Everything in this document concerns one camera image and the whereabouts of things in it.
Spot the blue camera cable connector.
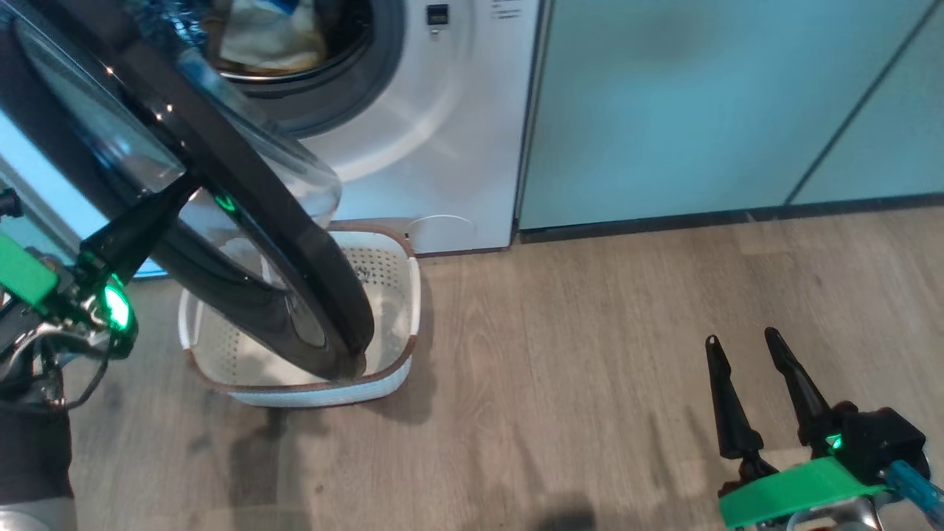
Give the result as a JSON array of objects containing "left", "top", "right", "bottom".
[{"left": 885, "top": 461, "right": 944, "bottom": 526}]

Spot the black round glass washer door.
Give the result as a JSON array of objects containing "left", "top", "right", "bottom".
[{"left": 0, "top": 0, "right": 377, "bottom": 381}]

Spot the dark grey cabinet plinth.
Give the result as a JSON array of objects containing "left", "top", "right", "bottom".
[{"left": 518, "top": 193, "right": 944, "bottom": 245}]

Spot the cream perforated laundry basket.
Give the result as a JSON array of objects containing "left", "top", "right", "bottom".
[{"left": 178, "top": 221, "right": 423, "bottom": 409}]

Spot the narrow pale green cabinet door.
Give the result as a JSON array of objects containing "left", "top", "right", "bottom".
[{"left": 788, "top": 0, "right": 944, "bottom": 207}]

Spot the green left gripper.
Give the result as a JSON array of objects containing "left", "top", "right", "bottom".
[{"left": 0, "top": 176, "right": 202, "bottom": 333}]

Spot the pale green cabinet side panel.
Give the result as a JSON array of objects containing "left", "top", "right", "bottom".
[{"left": 0, "top": 111, "right": 167, "bottom": 280}]

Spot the white washing machine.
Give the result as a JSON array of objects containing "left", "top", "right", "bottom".
[{"left": 177, "top": 0, "right": 544, "bottom": 257}]

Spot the grey rubber door gasket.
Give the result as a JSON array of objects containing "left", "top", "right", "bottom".
[{"left": 203, "top": 0, "right": 407, "bottom": 139}]

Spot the pale yellow bear print garment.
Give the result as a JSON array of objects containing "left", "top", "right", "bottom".
[{"left": 216, "top": 0, "right": 330, "bottom": 75}]

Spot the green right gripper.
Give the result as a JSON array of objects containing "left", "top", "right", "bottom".
[{"left": 704, "top": 327, "right": 889, "bottom": 531}]

